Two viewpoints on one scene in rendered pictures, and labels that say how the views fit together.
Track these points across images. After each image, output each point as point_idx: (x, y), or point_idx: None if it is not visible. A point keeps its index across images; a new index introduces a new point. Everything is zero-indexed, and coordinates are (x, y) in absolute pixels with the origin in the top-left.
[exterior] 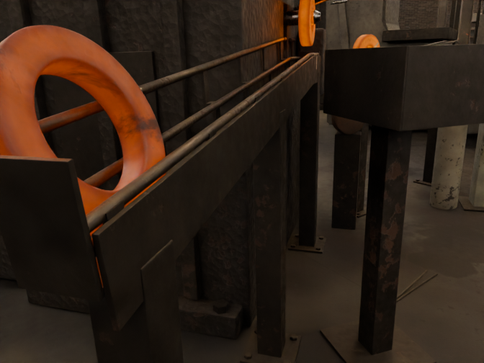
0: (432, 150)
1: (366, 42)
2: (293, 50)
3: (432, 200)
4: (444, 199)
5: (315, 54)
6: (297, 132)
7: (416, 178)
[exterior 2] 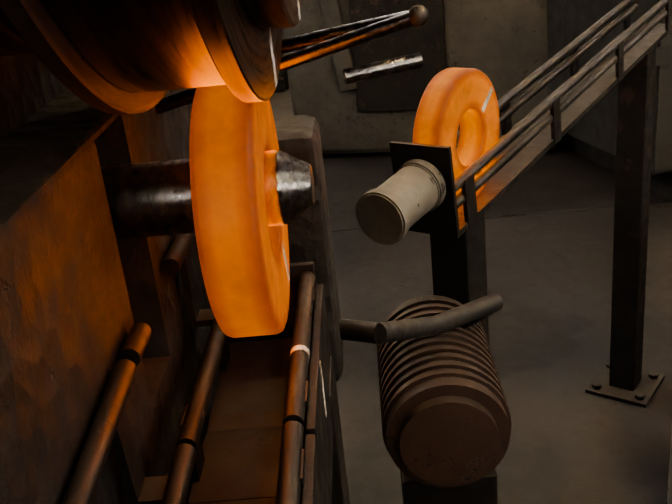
0: (631, 309)
1: (460, 105)
2: (194, 251)
3: None
4: None
5: (310, 334)
6: None
7: (587, 369)
